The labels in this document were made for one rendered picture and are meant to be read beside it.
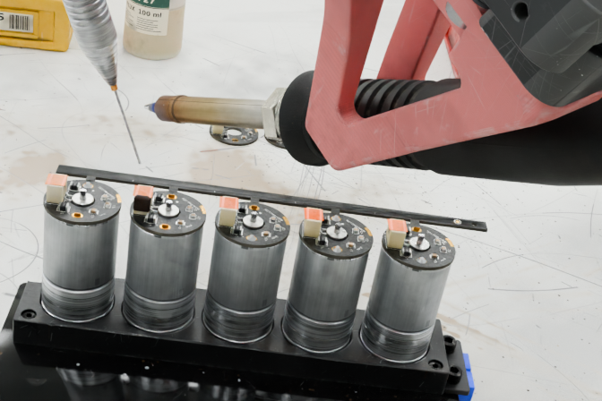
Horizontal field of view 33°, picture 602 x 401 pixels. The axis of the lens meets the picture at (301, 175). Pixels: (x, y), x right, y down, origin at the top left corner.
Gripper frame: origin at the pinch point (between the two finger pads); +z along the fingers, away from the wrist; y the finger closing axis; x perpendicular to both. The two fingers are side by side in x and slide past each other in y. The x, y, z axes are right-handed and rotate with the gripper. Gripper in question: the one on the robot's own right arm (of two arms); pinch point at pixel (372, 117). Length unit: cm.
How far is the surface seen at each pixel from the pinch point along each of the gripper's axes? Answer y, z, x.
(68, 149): -5.9, 22.4, -11.8
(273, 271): -2.7, 10.0, 0.3
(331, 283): -3.8, 9.1, 1.7
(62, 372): 3.2, 14.9, -0.7
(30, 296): 2.6, 15.5, -3.7
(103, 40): 2.6, 4.2, -6.2
